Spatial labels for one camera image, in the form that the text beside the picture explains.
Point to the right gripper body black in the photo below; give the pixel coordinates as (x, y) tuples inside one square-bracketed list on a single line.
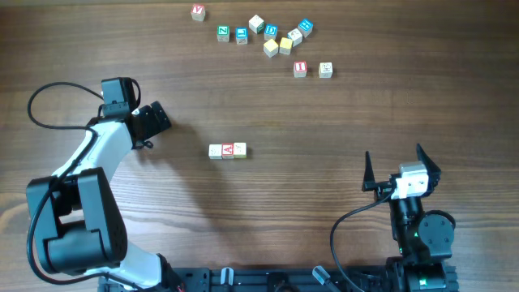
[(383, 191)]

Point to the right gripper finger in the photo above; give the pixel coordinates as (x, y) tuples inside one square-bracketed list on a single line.
[(368, 177), (431, 166)]

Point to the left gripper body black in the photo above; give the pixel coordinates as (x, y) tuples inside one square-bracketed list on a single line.
[(153, 123)]

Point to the red A letter block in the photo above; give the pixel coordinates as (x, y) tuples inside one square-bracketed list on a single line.
[(227, 151)]

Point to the plain wooden picture block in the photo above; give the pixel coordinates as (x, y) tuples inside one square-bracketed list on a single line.
[(240, 150)]

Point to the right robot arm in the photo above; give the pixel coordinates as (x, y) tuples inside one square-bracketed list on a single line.
[(424, 238)]

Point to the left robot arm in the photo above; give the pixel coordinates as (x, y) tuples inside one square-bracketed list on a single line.
[(76, 231)]

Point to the green Z letter block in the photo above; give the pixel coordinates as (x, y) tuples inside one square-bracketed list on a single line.
[(223, 33)]

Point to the red V letter block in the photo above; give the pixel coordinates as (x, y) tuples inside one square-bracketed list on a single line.
[(198, 12)]

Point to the blue letter block left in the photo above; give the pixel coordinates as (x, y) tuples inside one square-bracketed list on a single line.
[(241, 36)]

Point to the red I letter block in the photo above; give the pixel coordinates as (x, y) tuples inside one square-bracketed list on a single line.
[(300, 69)]

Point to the yellow block left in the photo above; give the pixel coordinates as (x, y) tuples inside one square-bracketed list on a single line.
[(271, 48)]

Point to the yellow block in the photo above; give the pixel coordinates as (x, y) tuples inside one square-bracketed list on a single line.
[(271, 48), (285, 46)]

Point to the white green-sided block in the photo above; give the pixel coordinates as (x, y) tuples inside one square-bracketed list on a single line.
[(256, 24)]

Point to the blue D letter block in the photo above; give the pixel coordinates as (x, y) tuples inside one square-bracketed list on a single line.
[(270, 32)]

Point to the yellow block right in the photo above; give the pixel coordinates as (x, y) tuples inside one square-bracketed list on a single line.
[(285, 46)]

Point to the blue block far right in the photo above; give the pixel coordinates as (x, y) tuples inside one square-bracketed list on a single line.
[(305, 27)]

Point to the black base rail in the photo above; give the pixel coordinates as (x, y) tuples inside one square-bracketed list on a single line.
[(366, 278)]

